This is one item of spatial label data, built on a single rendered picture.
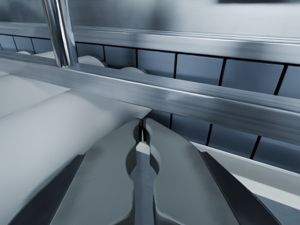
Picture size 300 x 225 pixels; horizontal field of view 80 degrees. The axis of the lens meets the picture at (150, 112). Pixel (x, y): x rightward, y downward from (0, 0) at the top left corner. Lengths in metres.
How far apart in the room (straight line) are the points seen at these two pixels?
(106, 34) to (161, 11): 0.06
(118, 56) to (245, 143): 0.14
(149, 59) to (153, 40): 0.02
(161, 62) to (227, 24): 0.07
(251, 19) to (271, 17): 0.01
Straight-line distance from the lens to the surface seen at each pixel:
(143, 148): 0.17
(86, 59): 0.19
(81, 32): 0.22
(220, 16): 0.20
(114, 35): 0.19
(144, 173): 0.33
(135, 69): 0.17
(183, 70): 0.16
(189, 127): 0.18
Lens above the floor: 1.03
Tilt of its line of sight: 51 degrees down
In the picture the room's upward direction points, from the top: 133 degrees counter-clockwise
